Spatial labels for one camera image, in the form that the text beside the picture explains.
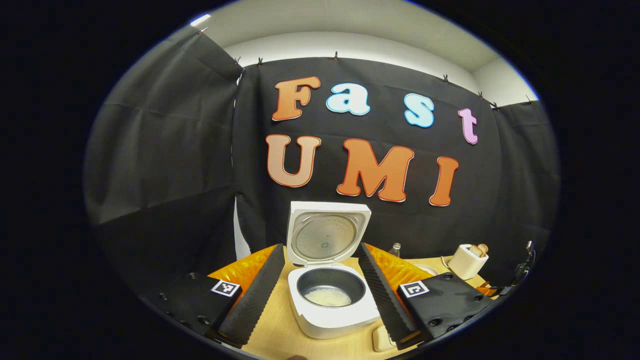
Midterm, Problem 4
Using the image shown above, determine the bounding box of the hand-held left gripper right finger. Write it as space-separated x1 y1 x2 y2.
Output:
359 243 507 351

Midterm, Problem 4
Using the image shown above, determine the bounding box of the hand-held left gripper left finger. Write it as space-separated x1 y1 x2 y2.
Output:
139 244 287 351

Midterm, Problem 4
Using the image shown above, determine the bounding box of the white rice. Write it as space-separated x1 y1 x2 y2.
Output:
303 287 353 308

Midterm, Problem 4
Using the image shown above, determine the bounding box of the white rice cooker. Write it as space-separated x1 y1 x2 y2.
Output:
286 201 383 340

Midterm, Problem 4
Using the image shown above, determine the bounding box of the cream toaster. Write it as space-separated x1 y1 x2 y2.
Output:
448 243 490 281

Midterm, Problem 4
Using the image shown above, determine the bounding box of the small cream box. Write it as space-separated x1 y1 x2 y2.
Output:
372 325 398 352

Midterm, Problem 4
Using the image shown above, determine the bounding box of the black backdrop cloth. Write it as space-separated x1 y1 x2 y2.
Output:
82 25 561 301

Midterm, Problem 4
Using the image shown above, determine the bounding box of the row of small cloth clips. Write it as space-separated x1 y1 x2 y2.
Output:
197 27 531 111

